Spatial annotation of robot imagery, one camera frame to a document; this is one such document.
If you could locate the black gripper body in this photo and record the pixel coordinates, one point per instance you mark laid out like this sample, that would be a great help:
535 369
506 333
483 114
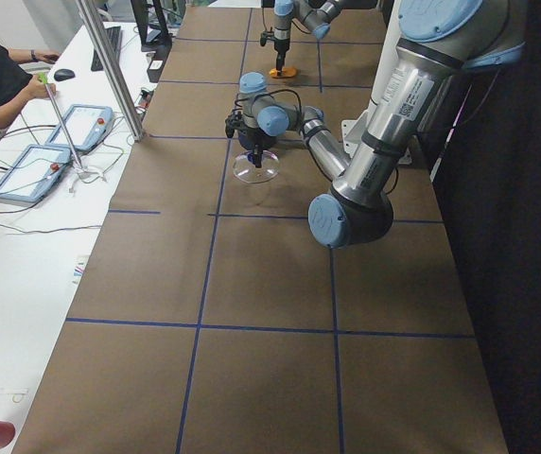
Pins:
280 47
255 142

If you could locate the glass pot lid purple knob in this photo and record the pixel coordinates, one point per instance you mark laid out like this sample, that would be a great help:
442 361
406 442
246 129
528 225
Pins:
246 171

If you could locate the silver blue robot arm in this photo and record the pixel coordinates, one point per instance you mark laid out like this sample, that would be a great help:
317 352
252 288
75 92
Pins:
437 39
315 19

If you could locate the person's hand holding stick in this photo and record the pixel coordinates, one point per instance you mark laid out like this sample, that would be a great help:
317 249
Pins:
38 89

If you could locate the black monitor stand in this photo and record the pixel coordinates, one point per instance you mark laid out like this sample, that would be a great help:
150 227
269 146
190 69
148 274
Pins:
151 24

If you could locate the far teach pendant tablet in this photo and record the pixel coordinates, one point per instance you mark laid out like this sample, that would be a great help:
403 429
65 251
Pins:
88 125

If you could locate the teach pendant tablet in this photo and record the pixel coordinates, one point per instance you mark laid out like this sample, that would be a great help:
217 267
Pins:
88 125
31 177

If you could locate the black computer mouse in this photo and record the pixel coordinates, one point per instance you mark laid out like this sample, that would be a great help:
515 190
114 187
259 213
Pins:
64 74

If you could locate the near teach pendant tablet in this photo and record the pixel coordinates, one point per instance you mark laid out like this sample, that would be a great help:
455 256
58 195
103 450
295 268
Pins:
31 177

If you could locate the dark pot purple handle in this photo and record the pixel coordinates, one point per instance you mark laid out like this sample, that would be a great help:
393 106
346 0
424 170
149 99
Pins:
247 142

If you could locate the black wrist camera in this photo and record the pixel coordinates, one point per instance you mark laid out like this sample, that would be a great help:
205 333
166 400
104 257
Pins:
233 123
265 36

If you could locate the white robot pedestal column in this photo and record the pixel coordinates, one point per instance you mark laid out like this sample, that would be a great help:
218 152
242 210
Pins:
353 129

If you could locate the grey aluminium frame post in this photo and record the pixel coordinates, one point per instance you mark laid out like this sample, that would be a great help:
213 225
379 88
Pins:
102 45

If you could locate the metal stick green handle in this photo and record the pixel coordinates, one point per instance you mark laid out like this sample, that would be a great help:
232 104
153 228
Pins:
42 78

